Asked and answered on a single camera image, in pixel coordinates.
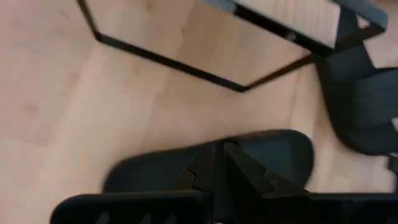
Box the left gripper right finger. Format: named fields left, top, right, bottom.
left=223, top=141, right=309, bottom=198

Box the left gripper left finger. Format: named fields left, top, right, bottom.
left=167, top=142, right=217, bottom=192

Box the black slide sandal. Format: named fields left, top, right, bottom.
left=101, top=128, right=315, bottom=195
left=315, top=46, right=398, bottom=156

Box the wooden shelf with black legs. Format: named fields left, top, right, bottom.
left=76, top=0, right=389, bottom=93

